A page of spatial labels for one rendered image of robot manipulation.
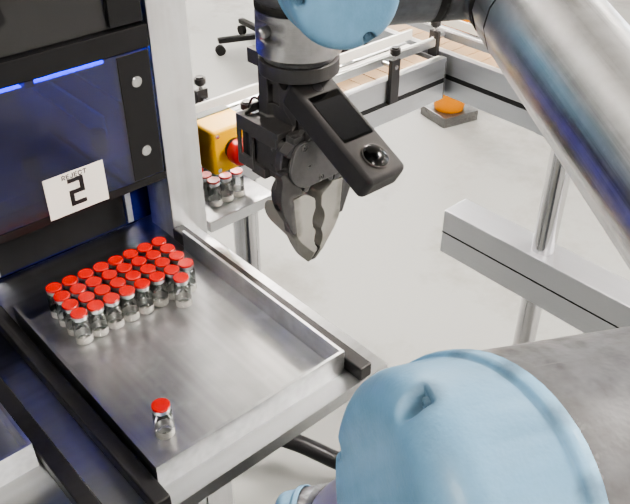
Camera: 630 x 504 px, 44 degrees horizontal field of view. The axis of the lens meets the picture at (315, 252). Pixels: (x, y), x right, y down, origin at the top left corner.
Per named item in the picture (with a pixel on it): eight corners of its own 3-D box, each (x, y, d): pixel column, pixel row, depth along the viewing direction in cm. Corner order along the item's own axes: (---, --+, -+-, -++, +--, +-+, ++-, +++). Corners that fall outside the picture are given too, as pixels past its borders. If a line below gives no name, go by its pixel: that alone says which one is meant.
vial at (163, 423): (151, 432, 88) (146, 405, 85) (168, 422, 89) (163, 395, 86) (162, 444, 86) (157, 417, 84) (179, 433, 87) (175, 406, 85)
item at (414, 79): (175, 220, 130) (165, 133, 120) (126, 183, 139) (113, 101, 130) (448, 100, 167) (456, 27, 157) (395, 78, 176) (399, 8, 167)
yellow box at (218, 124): (188, 159, 122) (184, 116, 118) (226, 144, 126) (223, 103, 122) (217, 177, 118) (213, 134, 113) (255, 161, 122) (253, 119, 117)
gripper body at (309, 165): (296, 144, 81) (294, 28, 74) (354, 175, 75) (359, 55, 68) (236, 169, 77) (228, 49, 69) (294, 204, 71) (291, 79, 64)
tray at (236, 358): (18, 326, 102) (12, 305, 100) (186, 249, 116) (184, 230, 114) (160, 490, 82) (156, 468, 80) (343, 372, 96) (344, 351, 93)
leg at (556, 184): (486, 399, 201) (535, 128, 156) (508, 382, 206) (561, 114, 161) (515, 419, 196) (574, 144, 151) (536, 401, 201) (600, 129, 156)
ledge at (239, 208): (161, 198, 132) (160, 187, 131) (224, 171, 139) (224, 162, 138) (211, 233, 123) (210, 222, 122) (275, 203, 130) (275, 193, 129)
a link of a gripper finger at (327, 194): (302, 228, 85) (302, 151, 79) (340, 252, 81) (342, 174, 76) (280, 239, 83) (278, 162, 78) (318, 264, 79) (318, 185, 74)
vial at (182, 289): (172, 303, 106) (169, 276, 103) (186, 296, 107) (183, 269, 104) (181, 311, 105) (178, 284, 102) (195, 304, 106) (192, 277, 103)
